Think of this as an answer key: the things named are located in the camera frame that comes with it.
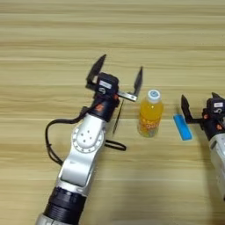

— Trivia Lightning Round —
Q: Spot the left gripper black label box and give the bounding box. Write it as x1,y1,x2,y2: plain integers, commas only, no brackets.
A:
96,72,120,97

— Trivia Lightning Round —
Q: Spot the blue rectangular block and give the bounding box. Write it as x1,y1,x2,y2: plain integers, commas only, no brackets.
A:
172,113,193,142

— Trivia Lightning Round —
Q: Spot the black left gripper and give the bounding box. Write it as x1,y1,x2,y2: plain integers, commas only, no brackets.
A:
85,54,144,123

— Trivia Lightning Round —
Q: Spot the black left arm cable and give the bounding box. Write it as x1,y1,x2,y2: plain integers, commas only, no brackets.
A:
44,106,90,167

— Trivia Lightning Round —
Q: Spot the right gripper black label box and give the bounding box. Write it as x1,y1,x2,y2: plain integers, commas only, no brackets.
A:
206,97,225,117

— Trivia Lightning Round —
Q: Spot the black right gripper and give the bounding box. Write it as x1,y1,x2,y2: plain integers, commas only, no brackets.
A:
180,91,225,141

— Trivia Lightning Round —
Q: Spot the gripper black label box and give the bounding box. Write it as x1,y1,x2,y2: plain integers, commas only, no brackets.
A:
96,72,120,97
206,97,225,117

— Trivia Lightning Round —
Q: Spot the orange juice bottle white cap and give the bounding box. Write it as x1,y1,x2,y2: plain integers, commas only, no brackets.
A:
136,89,164,139

